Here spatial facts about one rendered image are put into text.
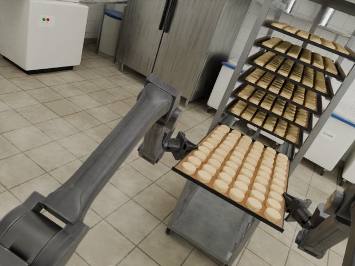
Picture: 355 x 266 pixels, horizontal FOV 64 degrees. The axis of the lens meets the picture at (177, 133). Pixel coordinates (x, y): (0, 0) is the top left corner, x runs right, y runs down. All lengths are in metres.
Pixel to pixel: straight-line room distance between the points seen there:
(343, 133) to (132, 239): 2.68
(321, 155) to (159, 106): 3.39
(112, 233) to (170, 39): 2.69
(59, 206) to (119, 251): 1.51
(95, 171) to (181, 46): 3.45
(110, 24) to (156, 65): 1.32
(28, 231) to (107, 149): 0.17
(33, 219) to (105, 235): 1.57
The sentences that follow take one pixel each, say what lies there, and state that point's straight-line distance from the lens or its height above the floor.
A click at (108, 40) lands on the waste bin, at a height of 0.24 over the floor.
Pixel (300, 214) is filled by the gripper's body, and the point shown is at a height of 1.01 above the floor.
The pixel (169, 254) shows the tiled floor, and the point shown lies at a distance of 2.06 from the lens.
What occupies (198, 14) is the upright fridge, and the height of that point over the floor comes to 1.21.
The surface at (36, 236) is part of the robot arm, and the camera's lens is 0.46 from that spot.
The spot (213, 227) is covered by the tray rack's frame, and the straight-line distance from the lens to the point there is 2.14.
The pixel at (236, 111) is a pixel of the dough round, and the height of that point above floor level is 1.06.
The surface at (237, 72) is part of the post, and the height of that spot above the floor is 1.26.
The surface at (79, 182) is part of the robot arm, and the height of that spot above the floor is 1.25.
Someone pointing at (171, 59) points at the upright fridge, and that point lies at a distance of 3.96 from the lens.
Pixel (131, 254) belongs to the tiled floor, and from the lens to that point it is 1.98.
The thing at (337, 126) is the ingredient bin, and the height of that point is 0.65.
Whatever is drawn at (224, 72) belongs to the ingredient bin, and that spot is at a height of 0.65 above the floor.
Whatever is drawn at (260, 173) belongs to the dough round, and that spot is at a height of 1.02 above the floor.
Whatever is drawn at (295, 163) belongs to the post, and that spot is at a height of 0.97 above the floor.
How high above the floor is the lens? 1.58
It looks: 28 degrees down
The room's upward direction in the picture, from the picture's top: 20 degrees clockwise
